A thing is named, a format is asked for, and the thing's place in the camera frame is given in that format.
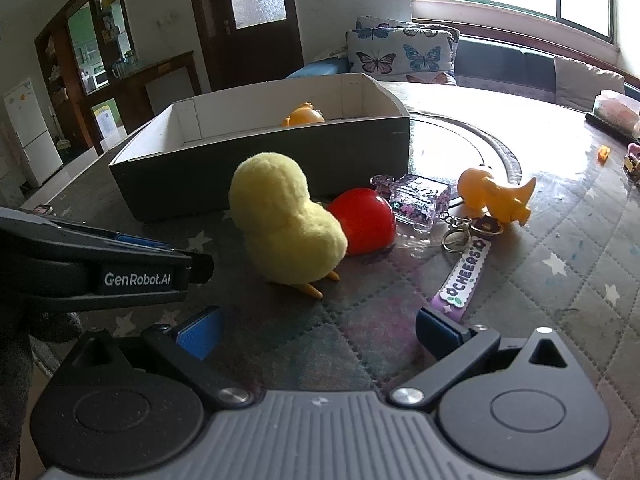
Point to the yellow plush chick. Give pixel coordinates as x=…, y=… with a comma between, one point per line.
x=280, y=220

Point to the grey cardboard box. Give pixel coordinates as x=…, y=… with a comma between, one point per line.
x=250, y=175

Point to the dark floral packet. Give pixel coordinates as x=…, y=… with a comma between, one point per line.
x=417, y=202

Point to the red ball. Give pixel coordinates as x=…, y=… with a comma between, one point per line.
x=365, y=225

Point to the pink toy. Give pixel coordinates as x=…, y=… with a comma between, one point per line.
x=634, y=148

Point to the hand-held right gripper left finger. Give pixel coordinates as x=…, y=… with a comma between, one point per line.
x=200, y=334

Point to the dark wooden cabinet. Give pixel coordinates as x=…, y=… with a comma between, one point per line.
x=125, y=75

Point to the butterfly print pillow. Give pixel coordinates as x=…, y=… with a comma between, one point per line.
x=400, y=57
x=390, y=24

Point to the beige cushion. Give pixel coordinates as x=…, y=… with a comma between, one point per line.
x=585, y=82

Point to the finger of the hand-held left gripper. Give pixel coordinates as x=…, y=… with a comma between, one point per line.
x=145, y=242
x=202, y=267

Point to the quilted star table cover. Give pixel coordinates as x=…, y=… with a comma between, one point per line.
x=555, y=240

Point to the glass turntable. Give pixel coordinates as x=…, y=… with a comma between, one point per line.
x=465, y=150

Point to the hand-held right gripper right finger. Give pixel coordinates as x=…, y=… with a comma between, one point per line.
x=436, y=331

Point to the orange rubber figure toy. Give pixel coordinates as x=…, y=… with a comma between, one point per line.
x=302, y=116
x=492, y=192

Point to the tissue packet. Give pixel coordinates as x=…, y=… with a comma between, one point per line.
x=617, y=107

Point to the small orange toy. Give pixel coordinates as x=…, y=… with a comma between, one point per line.
x=604, y=153

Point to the brown wooden door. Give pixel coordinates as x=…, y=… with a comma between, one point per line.
x=250, y=25

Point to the white fridge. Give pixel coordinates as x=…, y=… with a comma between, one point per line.
x=30, y=130

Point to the yellow toy car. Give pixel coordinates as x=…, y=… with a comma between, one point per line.
x=633, y=165

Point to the blue sofa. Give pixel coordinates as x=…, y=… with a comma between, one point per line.
x=500, y=60

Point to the black tray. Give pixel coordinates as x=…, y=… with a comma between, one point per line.
x=610, y=129

